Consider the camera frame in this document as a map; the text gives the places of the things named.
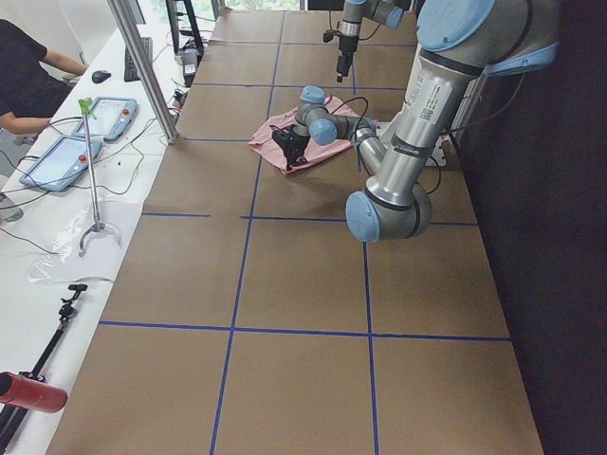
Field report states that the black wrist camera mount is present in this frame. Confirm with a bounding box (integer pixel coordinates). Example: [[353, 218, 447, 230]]
[[269, 124, 295, 156], [322, 28, 340, 43]]

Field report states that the person in black shirt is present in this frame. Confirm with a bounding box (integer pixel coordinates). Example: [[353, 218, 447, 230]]
[[1, 19, 87, 135]]

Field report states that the metal grabber stick green tip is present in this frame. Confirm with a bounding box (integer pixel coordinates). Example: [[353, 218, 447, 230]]
[[78, 98, 121, 258]]

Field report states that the clear plastic sheet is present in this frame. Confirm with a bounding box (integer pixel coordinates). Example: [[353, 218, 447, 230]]
[[27, 200, 142, 284]]

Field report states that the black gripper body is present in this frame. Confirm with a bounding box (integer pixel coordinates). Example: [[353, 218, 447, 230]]
[[284, 133, 308, 155], [339, 33, 358, 58]]

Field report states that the white pillar base mount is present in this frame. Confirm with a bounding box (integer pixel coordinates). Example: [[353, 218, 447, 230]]
[[375, 84, 450, 167]]

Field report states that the pink Snoopy t-shirt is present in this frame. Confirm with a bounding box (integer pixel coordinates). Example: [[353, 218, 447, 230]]
[[248, 108, 352, 175]]

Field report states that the red cylinder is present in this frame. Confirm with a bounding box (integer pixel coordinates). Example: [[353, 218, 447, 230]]
[[1, 372, 68, 413]]

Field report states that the blue teach pendant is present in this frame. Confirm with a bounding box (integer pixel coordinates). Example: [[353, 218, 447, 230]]
[[19, 136, 89, 191], [79, 97, 138, 142]]

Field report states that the near blue teach pendant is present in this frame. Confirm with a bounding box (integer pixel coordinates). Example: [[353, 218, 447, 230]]
[[19, 136, 89, 191]]

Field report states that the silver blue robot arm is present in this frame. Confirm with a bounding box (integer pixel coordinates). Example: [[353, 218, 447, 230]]
[[336, 0, 404, 82], [272, 1, 561, 243]]

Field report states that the black computer mouse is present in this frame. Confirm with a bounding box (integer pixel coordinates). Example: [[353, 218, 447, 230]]
[[91, 70, 112, 84]]

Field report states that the black power adapter box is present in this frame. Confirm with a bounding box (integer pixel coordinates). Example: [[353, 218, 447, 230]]
[[181, 48, 199, 77]]

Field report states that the aluminium frame post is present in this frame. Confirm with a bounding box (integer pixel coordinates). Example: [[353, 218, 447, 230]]
[[107, 0, 178, 144]]

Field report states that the black stand frame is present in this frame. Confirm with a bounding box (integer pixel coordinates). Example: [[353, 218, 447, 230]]
[[165, 0, 205, 57]]

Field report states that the far blue teach pendant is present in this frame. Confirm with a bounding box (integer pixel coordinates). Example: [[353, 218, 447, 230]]
[[79, 97, 138, 142]]

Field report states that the black keyboard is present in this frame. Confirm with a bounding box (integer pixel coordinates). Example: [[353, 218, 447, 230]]
[[123, 36, 155, 82]]

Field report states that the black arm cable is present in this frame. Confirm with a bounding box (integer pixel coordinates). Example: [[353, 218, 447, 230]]
[[326, 0, 380, 42], [331, 96, 380, 174]]

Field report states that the black tripod stick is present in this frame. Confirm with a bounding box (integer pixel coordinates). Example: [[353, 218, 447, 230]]
[[1, 283, 88, 454]]

